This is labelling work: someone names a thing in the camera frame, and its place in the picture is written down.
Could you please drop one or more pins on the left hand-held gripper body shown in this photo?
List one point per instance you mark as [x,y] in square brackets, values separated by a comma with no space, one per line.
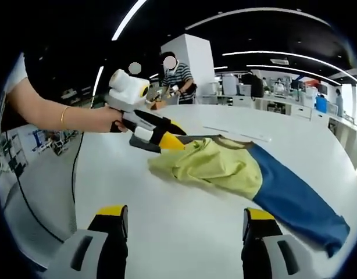
[126,90]

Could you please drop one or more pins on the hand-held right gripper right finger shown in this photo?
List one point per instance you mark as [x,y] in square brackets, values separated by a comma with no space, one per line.
[257,247]

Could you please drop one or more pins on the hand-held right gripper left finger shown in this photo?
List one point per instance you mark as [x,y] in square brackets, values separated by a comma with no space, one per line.
[114,241]

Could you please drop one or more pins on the yellow blue grey garment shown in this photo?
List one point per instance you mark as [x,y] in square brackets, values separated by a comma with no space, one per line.
[219,168]

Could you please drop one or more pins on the person's left hand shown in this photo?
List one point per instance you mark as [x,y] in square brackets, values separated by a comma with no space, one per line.
[107,120]

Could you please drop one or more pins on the cardboard box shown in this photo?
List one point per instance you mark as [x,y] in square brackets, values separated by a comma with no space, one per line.
[156,105]

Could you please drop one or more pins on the white appliance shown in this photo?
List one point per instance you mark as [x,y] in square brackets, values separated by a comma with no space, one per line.
[230,85]

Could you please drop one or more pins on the cluttered workbench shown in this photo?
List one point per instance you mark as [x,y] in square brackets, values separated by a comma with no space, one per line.
[55,142]

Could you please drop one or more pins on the person's white shirt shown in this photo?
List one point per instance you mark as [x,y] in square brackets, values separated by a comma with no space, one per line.
[17,75]

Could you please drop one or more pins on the ceiling light strip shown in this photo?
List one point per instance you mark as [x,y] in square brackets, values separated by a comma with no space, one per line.
[283,68]
[268,53]

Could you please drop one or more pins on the ceiling air vent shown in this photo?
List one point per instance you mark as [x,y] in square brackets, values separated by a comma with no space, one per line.
[279,61]

